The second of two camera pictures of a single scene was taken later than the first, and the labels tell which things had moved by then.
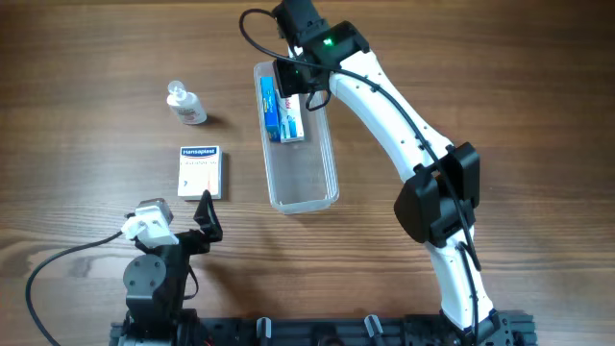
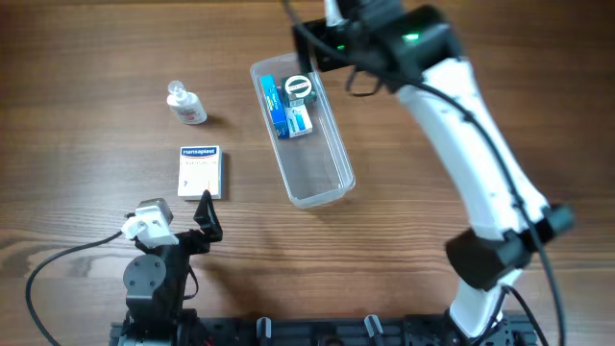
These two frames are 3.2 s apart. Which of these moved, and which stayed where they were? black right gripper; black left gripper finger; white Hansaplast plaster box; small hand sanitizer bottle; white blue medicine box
Moved: black right gripper; white blue medicine box
Stayed: white Hansaplast plaster box; black left gripper finger; small hand sanitizer bottle
